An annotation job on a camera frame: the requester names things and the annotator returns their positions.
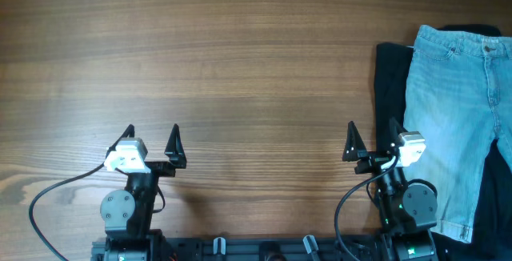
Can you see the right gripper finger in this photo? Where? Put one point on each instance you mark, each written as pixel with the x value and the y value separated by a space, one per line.
pixel 355 148
pixel 395 131

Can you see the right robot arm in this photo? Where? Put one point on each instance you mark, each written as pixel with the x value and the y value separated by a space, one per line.
pixel 406 207

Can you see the black folded garment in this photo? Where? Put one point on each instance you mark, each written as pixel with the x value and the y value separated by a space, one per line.
pixel 492 221

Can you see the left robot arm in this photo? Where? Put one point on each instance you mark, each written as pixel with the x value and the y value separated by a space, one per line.
pixel 127 213

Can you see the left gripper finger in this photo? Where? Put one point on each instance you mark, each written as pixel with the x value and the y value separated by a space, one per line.
pixel 128 133
pixel 174 149

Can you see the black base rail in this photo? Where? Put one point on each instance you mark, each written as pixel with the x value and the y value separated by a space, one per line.
pixel 304 248

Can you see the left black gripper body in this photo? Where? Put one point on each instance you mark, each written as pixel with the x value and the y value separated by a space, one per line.
pixel 162 170

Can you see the light blue denim shorts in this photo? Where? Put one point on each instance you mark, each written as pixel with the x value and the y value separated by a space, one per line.
pixel 458 96

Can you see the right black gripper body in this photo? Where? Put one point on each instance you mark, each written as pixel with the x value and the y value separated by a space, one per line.
pixel 372 163

